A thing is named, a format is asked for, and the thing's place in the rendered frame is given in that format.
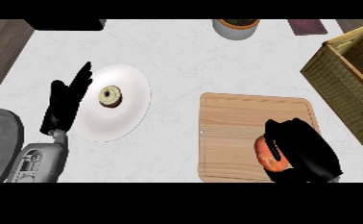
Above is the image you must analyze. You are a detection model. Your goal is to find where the grey plant pot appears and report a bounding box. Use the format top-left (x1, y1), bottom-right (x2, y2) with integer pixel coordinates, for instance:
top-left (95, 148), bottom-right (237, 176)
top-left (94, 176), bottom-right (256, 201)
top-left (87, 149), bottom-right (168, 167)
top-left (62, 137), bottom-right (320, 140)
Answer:
top-left (211, 18), bottom-right (262, 41)

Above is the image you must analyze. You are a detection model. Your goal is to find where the wooden cutting board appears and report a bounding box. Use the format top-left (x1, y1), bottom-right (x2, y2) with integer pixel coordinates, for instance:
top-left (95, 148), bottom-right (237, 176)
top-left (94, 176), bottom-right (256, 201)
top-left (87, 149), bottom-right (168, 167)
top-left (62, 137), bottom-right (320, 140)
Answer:
top-left (197, 91), bottom-right (321, 184)

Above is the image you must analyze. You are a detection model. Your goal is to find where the white plate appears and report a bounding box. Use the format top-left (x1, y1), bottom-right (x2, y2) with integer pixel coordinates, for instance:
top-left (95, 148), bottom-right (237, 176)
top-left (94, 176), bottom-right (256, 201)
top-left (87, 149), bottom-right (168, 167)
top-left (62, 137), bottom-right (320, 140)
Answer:
top-left (73, 63), bottom-right (153, 143)

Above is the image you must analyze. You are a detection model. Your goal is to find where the dark red flat object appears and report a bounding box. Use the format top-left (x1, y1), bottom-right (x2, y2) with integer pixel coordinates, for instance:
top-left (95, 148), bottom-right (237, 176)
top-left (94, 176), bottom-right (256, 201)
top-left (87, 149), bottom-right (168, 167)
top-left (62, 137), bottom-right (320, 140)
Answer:
top-left (286, 18), bottom-right (329, 37)

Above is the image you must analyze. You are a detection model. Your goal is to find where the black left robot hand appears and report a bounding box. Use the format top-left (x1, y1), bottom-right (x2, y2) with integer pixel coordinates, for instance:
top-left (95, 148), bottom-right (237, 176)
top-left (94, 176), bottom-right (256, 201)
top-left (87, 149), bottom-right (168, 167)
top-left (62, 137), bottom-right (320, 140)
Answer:
top-left (38, 61), bottom-right (94, 137)

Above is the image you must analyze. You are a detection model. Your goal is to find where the wicker basket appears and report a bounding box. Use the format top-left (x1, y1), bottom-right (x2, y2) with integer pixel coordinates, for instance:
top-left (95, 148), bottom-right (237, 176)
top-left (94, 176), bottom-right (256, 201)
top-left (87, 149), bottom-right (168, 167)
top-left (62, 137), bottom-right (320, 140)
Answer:
top-left (299, 25), bottom-right (363, 146)

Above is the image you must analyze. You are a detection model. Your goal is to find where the black appliance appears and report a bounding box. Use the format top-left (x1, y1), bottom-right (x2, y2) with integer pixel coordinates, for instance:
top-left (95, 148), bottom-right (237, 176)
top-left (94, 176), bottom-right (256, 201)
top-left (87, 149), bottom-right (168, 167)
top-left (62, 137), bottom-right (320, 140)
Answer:
top-left (23, 18), bottom-right (107, 32)

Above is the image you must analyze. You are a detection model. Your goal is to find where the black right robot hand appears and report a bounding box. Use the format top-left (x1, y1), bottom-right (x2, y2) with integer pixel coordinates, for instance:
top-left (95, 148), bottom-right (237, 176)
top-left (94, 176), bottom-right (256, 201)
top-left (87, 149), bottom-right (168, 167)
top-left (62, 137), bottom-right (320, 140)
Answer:
top-left (262, 117), bottom-right (345, 184)

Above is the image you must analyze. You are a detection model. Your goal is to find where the cream-topped cupcake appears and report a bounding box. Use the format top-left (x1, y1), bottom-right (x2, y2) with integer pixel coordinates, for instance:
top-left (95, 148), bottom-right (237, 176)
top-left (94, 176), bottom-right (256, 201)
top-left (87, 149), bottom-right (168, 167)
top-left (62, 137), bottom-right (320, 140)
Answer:
top-left (97, 85), bottom-right (125, 109)

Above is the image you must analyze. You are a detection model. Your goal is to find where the grey rounded object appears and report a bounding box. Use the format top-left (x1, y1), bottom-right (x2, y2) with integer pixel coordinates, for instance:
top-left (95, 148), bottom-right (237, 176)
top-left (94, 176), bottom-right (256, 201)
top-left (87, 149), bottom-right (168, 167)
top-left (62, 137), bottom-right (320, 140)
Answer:
top-left (0, 108), bottom-right (25, 184)

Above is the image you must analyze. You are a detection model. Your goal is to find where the orange squash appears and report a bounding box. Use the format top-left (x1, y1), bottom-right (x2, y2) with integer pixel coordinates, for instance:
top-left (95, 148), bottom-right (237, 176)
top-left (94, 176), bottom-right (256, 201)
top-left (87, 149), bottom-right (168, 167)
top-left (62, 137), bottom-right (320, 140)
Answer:
top-left (253, 134), bottom-right (293, 173)

